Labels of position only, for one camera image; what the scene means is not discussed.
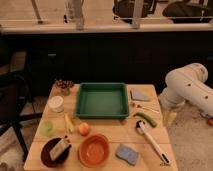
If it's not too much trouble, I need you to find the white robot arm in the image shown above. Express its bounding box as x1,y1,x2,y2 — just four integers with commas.
158,63,213,126

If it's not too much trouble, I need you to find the green plastic cup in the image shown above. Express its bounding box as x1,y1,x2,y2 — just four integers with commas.
40,121,54,137

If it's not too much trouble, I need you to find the grey blue cloth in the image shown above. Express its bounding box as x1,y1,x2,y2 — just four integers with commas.
130,88,150,101

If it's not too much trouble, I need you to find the blue sponge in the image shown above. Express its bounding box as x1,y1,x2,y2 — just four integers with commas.
115,144,139,166

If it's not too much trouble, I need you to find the green plastic tray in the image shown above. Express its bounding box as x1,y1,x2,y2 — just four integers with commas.
75,83,129,119

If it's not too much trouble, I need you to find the orange bowl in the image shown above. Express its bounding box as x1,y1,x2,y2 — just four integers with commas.
78,134,110,168

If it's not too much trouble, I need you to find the yellow banana toy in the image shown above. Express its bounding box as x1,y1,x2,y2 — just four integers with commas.
64,113,74,133

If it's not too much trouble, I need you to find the brown pinecone cluster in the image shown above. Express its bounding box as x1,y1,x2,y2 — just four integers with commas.
56,80,74,96

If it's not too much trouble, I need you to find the beige block on plate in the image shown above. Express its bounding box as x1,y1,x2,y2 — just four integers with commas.
49,136,71,161

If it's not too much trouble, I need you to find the white round container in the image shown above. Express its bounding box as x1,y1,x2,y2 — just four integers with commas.
48,96,64,113

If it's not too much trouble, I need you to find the dark brown plate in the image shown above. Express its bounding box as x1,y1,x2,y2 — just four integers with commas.
41,138,70,168

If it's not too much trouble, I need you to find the black chair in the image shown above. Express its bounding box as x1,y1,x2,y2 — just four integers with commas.
0,73,42,160

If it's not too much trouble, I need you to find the white handled brush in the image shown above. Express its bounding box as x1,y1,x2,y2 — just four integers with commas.
136,120,170,165

